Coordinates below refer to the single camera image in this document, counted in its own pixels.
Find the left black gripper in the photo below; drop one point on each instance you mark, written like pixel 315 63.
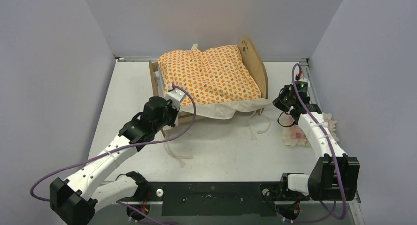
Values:
pixel 174 111

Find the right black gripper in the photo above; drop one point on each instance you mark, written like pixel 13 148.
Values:
pixel 279 103

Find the wooden pet bed frame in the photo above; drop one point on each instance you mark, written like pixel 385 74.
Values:
pixel 251 59

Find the orange patterned pet mattress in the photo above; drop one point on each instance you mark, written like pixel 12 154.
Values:
pixel 217 79

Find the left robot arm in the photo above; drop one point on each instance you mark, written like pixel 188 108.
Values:
pixel 77 198

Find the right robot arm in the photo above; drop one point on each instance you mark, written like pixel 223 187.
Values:
pixel 335 174

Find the pink frilled small pillow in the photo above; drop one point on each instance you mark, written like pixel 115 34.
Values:
pixel 294 136

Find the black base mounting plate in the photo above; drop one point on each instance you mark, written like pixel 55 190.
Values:
pixel 217 198

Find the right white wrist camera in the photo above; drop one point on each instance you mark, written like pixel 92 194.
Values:
pixel 299 77

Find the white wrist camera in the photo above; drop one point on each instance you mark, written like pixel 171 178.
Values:
pixel 299 77
pixel 176 96

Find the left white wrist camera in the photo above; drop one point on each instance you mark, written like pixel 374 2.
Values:
pixel 176 96

